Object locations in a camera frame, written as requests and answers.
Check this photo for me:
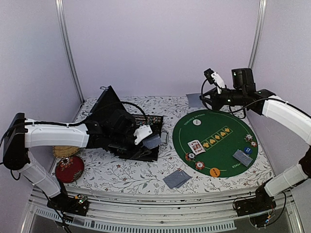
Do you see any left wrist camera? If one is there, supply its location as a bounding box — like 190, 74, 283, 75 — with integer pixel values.
134, 125, 153, 145

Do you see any black poker chip case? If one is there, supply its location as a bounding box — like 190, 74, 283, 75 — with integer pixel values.
83, 86, 164, 162

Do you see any woven wicker basket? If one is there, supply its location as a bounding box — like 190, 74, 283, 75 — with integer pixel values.
52, 146, 79, 159

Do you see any blue small blind button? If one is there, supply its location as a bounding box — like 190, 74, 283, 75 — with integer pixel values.
243, 147, 253, 155

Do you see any dealt card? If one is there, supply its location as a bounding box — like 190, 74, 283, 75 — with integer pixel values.
176, 170, 192, 188
232, 150, 247, 161
234, 154, 253, 166
163, 170, 180, 189

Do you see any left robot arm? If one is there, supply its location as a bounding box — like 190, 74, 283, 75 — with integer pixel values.
1, 110, 153, 211

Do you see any blue playing card deck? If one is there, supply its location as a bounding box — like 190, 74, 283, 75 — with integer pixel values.
142, 134, 162, 150

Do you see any floral tablecloth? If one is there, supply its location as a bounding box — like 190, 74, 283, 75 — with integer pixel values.
66, 97, 273, 195

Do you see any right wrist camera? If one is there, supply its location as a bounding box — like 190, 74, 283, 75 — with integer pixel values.
204, 68, 225, 94

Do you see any red embroidered round cushion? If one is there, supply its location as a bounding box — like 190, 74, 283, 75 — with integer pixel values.
55, 155, 85, 183

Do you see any orange big blind button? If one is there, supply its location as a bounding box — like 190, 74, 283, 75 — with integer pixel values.
209, 167, 221, 177

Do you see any purple black chip stack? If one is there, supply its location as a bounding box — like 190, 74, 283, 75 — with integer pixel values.
185, 153, 196, 162

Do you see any poker chip row far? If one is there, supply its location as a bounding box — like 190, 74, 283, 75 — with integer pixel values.
134, 115, 163, 127

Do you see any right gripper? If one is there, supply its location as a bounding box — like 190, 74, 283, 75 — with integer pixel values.
199, 88, 244, 112

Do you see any front aluminium rail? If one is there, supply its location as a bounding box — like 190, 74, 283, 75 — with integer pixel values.
18, 187, 307, 233

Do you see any green poker felt mat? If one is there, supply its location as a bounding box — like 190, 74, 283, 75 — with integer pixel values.
172, 110, 259, 178

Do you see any aluminium frame post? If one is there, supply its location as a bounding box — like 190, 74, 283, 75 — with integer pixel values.
55, 0, 85, 103
248, 0, 267, 69

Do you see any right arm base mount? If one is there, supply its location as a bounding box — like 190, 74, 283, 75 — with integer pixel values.
232, 194, 276, 228

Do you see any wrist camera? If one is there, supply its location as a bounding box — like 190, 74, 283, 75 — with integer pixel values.
204, 68, 225, 94
134, 125, 153, 145

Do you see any small red chip stack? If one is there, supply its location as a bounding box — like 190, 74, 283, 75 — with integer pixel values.
250, 141, 257, 147

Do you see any left aluminium frame post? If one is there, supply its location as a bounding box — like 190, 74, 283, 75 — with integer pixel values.
55, 0, 85, 103

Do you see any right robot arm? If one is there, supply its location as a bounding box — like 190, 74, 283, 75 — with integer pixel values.
200, 68, 311, 212

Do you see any face-up king card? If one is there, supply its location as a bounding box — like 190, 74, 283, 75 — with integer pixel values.
188, 140, 206, 155

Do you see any white dealer button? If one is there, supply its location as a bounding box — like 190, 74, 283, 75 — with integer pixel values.
193, 119, 202, 126

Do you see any right aluminium frame post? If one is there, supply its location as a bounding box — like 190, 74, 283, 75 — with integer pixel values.
248, 0, 267, 69

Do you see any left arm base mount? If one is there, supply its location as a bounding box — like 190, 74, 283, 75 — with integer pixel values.
47, 193, 89, 216

